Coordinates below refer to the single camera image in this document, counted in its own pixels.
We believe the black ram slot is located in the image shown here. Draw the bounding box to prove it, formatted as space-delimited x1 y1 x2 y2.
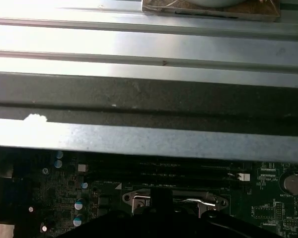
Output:
86 173 251 186
78 163 251 174

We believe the green motherboard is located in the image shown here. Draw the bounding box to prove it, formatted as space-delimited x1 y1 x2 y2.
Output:
0 148 298 238

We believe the cpu socket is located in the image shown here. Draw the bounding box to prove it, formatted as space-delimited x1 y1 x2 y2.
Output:
122 188 229 219

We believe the silver cpu locking lever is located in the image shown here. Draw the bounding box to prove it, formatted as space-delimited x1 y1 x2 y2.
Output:
133 195 152 215
183 197 220 207

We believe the round coin battery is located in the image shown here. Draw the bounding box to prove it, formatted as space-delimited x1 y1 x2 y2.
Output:
284 173 298 195

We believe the black open pc case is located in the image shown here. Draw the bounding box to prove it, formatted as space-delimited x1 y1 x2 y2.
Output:
0 71 298 163

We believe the silver cpu socket cover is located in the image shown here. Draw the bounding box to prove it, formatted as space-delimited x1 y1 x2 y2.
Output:
131 189 217 216

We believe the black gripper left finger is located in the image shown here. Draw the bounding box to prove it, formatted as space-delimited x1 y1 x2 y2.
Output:
57 188 162 238

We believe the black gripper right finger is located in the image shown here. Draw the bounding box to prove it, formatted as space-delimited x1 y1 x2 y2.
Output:
161 188 264 238

